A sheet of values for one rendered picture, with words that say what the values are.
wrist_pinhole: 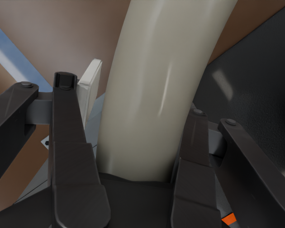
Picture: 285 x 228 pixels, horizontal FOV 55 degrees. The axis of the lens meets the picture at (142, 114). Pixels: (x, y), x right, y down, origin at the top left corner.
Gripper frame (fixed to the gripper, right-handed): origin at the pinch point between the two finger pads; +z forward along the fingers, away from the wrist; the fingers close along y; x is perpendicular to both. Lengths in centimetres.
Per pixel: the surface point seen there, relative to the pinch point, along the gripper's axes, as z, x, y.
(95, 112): 83, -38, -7
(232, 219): 75, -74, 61
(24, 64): 87, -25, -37
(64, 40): 86, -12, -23
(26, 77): 86, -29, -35
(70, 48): 86, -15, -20
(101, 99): 83, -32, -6
